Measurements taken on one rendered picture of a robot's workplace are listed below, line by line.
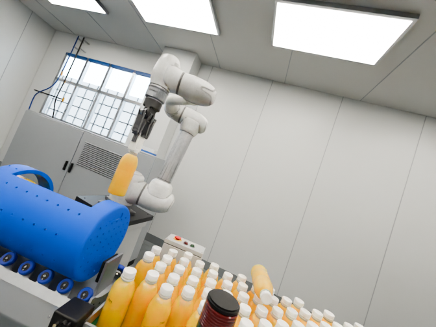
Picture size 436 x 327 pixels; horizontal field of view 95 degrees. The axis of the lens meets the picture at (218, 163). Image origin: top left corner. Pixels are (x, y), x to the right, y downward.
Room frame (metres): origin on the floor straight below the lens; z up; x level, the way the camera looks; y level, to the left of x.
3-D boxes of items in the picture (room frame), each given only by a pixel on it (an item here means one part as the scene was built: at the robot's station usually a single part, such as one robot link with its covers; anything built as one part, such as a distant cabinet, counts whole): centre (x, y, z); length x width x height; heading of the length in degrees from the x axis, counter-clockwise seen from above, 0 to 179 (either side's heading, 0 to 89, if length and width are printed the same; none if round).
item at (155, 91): (0.86, 0.36, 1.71); 0.09 x 0.09 x 0.06
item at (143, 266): (0.79, 0.12, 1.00); 0.07 x 0.07 x 0.19
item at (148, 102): (0.86, 0.36, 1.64); 0.08 x 0.07 x 0.09; 174
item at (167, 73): (0.86, 0.34, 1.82); 0.13 x 0.11 x 0.16; 99
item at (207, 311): (0.38, -0.10, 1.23); 0.06 x 0.06 x 0.04
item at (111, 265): (0.78, 0.25, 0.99); 0.10 x 0.02 x 0.12; 174
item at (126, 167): (0.86, 0.36, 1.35); 0.07 x 0.07 x 0.19
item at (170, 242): (1.05, 0.01, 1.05); 0.20 x 0.10 x 0.10; 84
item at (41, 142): (2.80, 1.69, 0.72); 2.15 x 0.54 x 1.45; 76
